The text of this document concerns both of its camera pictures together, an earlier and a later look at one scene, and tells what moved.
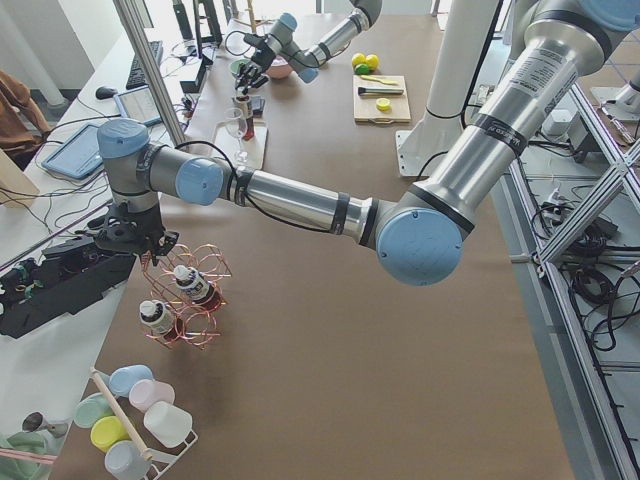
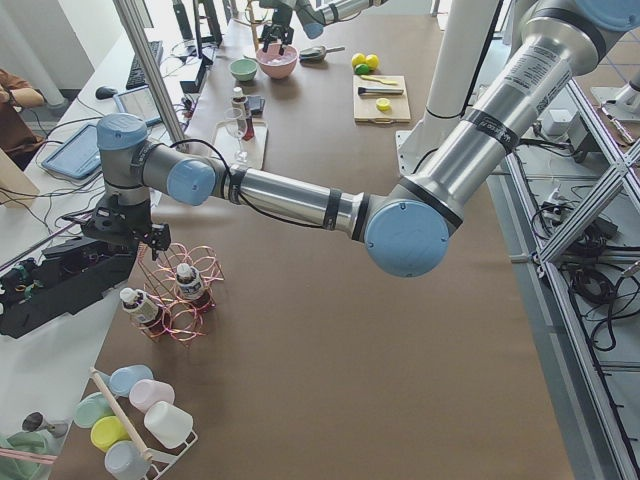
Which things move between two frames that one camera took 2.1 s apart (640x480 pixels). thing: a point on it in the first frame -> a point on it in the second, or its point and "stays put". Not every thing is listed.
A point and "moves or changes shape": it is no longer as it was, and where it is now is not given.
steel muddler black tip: (363, 91) stays put
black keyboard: (136, 77) stays put
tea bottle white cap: (192, 282) moves or changes shape
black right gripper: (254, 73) -> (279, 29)
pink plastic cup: (146, 392) stays put
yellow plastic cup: (107, 430) stays put
